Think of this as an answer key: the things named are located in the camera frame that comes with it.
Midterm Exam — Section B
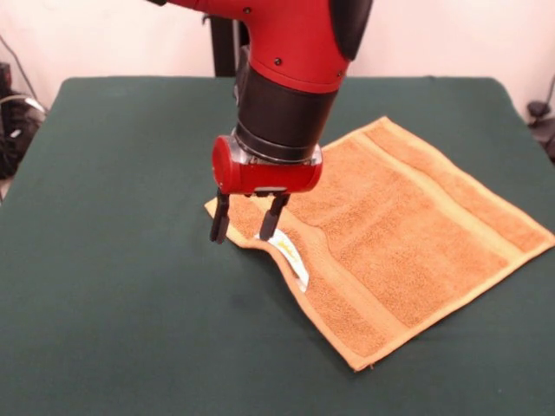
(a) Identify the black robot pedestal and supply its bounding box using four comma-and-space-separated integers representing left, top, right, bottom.
201, 12, 251, 78

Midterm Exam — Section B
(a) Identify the black floor stand base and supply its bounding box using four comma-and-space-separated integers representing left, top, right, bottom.
526, 100, 555, 164

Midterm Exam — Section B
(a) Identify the yellow terry towel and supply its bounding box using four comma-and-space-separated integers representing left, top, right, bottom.
204, 115, 555, 373

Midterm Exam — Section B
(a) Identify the dark green table cloth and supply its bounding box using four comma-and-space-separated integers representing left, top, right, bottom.
0, 76, 555, 416

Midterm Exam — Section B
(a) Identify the black equipment with cables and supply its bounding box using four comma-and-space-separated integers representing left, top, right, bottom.
0, 60, 47, 179

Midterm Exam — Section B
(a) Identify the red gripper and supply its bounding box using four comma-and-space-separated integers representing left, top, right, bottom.
209, 134, 324, 245

